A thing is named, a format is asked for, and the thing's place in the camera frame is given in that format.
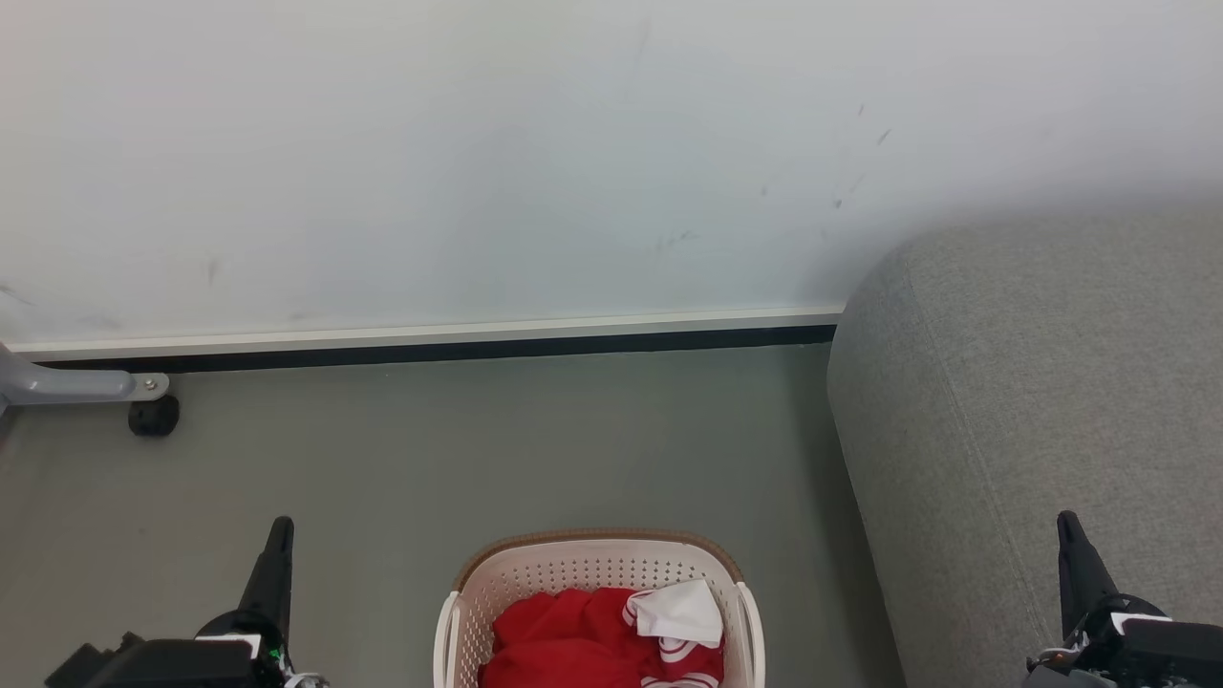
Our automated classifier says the grey metal stand leg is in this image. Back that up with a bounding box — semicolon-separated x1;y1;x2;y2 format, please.
0;342;171;409

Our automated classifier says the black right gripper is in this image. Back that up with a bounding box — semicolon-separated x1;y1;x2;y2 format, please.
1024;510;1223;688

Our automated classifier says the white cloth garment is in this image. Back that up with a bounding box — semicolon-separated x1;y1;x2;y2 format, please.
626;578;724;649

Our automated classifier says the grey fabric sofa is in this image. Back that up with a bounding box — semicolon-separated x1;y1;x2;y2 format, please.
827;205;1223;688

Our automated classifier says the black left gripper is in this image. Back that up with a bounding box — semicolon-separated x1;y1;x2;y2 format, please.
45;517;331;688

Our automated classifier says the black caster wheel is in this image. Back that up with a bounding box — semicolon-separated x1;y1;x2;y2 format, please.
129;395;181;438

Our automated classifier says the white perforated plastic laundry basket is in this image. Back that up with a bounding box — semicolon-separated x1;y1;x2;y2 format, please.
433;528;766;688

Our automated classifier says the white and black wall skirting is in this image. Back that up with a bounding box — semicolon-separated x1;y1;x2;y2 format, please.
0;306;847;374

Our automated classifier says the red white-striped garment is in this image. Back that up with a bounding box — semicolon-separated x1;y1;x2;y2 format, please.
478;587;725;688

